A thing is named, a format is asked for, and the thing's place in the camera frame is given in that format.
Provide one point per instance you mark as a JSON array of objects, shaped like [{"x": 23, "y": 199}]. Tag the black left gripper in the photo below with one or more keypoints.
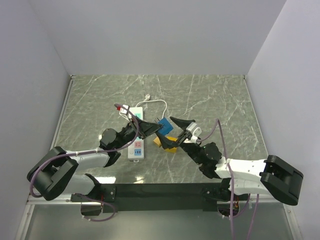
[{"x": 146, "y": 128}]

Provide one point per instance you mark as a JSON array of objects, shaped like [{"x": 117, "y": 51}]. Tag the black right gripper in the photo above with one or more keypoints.
[{"x": 167, "y": 143}]

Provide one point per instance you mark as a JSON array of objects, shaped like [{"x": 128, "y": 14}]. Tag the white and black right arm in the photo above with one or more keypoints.
[{"x": 271, "y": 176}]

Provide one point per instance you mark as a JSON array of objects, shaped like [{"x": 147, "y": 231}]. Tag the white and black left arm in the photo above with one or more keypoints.
[{"x": 55, "y": 174}]

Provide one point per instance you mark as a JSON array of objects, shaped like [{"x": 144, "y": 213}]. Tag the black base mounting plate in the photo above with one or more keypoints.
[{"x": 165, "y": 196}]

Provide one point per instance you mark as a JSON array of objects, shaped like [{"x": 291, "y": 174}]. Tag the white power strip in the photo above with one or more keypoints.
[{"x": 136, "y": 151}]

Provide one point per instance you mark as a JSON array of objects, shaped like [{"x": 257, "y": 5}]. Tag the blue cube socket adapter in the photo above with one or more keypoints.
[{"x": 166, "y": 126}]

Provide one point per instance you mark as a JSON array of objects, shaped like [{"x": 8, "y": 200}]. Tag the small orange plug adapter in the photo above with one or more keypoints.
[{"x": 157, "y": 142}]

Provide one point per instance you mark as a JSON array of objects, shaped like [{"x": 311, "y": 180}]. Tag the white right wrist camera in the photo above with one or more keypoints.
[{"x": 195, "y": 131}]

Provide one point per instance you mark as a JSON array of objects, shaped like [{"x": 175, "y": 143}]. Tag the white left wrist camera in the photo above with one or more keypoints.
[{"x": 123, "y": 111}]

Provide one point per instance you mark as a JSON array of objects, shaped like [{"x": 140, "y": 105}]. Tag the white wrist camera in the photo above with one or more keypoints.
[
  {"x": 195, "y": 131},
  {"x": 123, "y": 111}
]

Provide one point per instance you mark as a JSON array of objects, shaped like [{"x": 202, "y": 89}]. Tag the yellow cube socket adapter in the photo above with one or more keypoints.
[{"x": 174, "y": 149}]

